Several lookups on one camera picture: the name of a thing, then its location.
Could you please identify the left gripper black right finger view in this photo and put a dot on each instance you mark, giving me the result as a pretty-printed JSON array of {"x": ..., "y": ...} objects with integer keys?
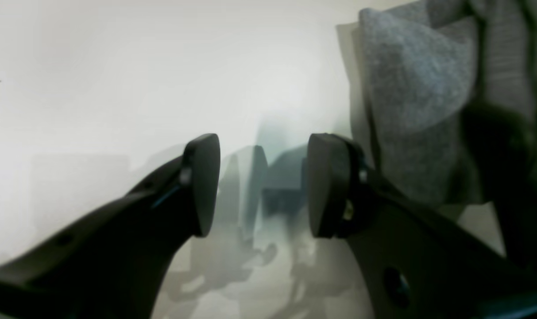
[{"x": 416, "y": 263}]

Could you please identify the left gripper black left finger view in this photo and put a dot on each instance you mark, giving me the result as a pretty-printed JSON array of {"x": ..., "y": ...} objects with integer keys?
[{"x": 111, "y": 263}]

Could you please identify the grey T-shirt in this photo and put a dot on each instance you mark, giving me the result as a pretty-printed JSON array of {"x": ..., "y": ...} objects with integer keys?
[{"x": 444, "y": 98}]

